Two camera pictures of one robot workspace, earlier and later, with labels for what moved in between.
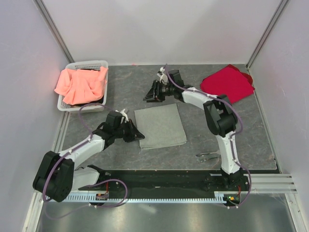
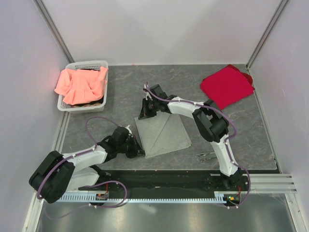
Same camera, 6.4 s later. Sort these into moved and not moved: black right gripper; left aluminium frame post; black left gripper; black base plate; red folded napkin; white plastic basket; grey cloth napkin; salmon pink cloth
Moved: grey cloth napkin; black right gripper; black left gripper
Not moved: red folded napkin; black base plate; salmon pink cloth; white plastic basket; left aluminium frame post
